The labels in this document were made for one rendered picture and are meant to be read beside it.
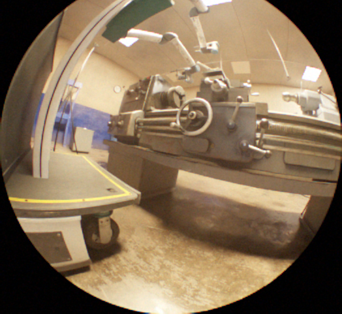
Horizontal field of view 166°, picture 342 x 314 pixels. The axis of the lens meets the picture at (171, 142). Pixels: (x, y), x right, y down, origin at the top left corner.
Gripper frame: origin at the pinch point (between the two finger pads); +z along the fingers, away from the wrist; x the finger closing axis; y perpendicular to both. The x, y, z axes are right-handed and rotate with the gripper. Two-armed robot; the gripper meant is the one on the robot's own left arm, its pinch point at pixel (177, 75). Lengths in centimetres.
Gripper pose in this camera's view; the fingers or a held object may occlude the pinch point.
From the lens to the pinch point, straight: 145.4
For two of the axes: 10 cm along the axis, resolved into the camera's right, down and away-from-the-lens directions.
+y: 0.4, 9.7, 2.5
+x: -8.1, -1.1, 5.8
